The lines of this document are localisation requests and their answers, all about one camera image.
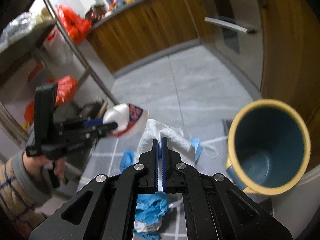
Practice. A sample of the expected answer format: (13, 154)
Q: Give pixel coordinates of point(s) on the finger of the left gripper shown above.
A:
(93, 122)
(100, 131)

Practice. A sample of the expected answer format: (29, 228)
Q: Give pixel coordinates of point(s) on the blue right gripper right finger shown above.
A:
(164, 154)

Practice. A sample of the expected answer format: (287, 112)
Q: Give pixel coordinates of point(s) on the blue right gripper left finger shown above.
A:
(155, 150)

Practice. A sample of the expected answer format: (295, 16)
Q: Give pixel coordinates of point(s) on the white paper towel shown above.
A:
(175, 138)

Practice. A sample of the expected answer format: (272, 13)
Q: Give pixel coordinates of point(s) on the white paper cup wrapper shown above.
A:
(129, 118)

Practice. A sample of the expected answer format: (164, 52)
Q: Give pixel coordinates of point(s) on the plaid sleeve forearm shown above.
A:
(21, 194)

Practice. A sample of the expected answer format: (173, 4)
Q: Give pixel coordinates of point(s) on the teal and yellow trash bin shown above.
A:
(269, 148)

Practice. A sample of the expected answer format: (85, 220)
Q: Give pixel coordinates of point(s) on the wooden kitchen cabinet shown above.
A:
(141, 30)

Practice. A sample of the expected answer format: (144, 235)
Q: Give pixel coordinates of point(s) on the person's left hand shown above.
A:
(34, 165)

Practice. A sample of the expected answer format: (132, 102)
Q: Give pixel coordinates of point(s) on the grey checked tablecloth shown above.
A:
(214, 207)

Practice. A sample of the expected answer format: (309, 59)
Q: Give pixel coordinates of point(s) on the blue crumpled glove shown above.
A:
(126, 160)

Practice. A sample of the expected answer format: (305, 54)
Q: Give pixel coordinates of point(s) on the blue face mask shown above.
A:
(208, 150)

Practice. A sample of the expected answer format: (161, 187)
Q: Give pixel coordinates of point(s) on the red plastic bag lower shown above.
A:
(66, 90)

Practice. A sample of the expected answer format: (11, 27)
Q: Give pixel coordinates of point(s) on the red plastic bag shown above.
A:
(76, 27)
(66, 90)

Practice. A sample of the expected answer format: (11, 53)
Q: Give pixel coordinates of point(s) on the blue crumpled tissue pile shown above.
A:
(150, 211)

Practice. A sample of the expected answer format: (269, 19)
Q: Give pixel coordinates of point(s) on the white plastic bag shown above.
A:
(57, 48)

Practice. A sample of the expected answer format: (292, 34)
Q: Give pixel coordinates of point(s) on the red plastic bag upper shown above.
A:
(76, 27)

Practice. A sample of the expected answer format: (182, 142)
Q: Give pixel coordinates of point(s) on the wooden tall cupboard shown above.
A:
(291, 58)

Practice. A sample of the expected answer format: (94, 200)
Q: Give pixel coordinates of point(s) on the steel oven with handles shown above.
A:
(237, 35)

